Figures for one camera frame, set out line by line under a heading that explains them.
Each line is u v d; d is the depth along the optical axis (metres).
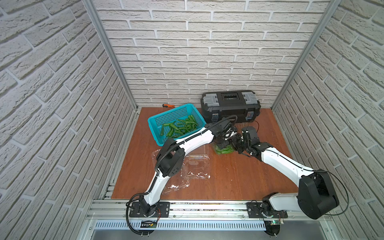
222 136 0.79
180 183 0.83
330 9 0.70
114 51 0.88
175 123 1.10
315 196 0.41
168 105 1.22
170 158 0.53
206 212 0.74
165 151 0.48
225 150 0.87
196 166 0.88
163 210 0.73
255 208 0.74
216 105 0.98
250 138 0.67
